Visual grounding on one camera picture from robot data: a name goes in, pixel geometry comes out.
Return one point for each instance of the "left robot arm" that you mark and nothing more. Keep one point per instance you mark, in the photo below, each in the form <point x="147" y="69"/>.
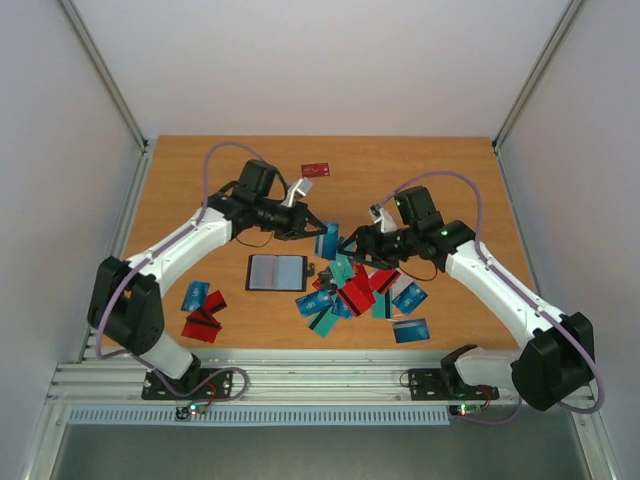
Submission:
<point x="126" y="302"/>

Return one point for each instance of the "blue card left group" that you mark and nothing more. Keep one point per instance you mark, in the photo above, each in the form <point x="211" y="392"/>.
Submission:
<point x="195" y="295"/>

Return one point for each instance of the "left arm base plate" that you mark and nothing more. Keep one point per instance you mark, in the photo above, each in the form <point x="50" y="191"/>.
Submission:
<point x="207" y="383"/>

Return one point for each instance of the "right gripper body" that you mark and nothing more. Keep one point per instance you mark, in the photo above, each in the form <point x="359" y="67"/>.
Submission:
<point x="370" y="244"/>

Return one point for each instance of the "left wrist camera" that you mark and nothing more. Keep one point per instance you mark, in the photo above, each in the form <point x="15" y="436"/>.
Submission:
<point x="297" y="191"/>

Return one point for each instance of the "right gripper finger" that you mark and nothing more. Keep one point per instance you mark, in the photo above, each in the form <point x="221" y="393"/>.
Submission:
<point x="354" y="244"/>
<point x="358" y="258"/>

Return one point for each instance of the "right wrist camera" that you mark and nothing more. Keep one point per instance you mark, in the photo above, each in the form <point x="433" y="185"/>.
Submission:
<point x="382" y="219"/>

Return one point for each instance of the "teal stripe card upper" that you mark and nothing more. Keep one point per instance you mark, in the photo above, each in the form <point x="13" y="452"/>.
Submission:
<point x="382" y="308"/>

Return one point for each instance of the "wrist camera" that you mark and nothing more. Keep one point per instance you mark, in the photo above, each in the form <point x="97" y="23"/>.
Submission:
<point x="297" y="191"/>
<point x="382" y="219"/>

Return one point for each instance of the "large red card left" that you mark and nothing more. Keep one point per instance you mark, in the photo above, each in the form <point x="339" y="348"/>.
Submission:
<point x="202" y="326"/>

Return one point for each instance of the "blue card right pile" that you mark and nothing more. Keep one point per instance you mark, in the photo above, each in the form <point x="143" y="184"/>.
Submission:
<point x="409" y="298"/>

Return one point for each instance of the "aluminium rail frame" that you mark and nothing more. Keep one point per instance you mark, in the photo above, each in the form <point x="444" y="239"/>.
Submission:
<point x="285" y="376"/>

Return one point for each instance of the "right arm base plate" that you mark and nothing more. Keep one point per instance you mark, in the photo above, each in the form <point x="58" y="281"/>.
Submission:
<point x="426" y="384"/>

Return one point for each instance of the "teal VIP card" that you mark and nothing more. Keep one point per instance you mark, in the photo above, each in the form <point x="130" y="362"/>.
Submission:
<point x="341" y="270"/>

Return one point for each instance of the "lone red card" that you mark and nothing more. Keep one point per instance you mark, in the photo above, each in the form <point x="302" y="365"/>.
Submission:
<point x="315" y="170"/>

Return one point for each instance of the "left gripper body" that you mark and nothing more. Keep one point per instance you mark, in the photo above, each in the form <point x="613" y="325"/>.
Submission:
<point x="287" y="227"/>

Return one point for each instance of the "black leather card holder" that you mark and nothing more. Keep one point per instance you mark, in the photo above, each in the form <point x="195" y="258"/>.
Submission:
<point x="278" y="273"/>

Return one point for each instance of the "small red card left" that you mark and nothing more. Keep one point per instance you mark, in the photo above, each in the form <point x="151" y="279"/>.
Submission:
<point x="214" y="303"/>

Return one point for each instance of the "blue VIP card left pile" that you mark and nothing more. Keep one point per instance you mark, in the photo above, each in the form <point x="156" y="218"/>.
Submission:
<point x="314" y="303"/>

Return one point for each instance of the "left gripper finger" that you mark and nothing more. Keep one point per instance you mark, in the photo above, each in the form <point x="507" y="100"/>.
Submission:
<point x="313" y="225"/>
<point x="308" y="234"/>

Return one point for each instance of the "red stripe card centre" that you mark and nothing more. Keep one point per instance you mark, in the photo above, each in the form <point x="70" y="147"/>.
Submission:
<point x="357" y="296"/>

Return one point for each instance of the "blue stripe card right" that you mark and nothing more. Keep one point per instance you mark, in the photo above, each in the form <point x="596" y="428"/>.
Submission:
<point x="407" y="331"/>

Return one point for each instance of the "blue card front pile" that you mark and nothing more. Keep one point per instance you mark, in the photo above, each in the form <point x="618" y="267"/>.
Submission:
<point x="326" y="245"/>

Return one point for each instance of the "grey cable duct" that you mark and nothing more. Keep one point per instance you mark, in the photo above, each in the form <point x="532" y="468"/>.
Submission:
<point x="261" y="416"/>

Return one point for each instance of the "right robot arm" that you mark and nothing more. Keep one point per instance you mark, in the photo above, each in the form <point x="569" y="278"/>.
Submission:
<point x="556" y="354"/>

